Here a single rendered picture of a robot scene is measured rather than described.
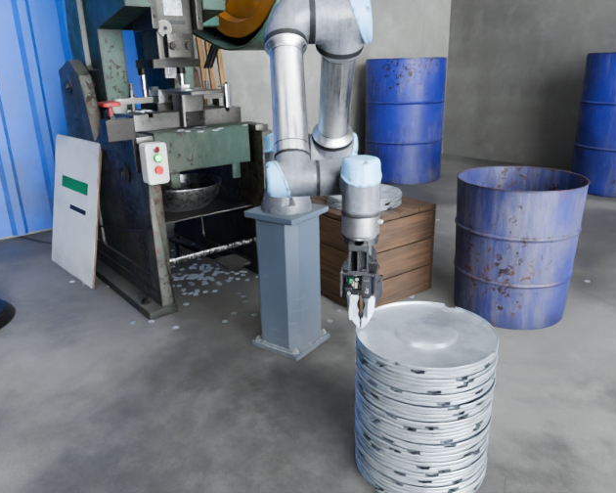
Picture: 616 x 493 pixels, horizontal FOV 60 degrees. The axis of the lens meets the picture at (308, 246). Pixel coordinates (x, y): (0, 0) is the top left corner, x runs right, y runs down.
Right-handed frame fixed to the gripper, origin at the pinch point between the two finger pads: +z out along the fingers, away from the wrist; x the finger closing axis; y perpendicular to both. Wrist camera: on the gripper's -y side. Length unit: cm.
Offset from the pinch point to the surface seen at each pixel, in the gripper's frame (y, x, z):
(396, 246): -82, 5, 11
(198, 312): -64, -66, 34
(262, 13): -114, -50, -71
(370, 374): 10.3, 2.9, 6.5
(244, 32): -122, -60, -65
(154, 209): -62, -78, -6
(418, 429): 15.2, 12.6, 14.8
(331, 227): -80, -18, 4
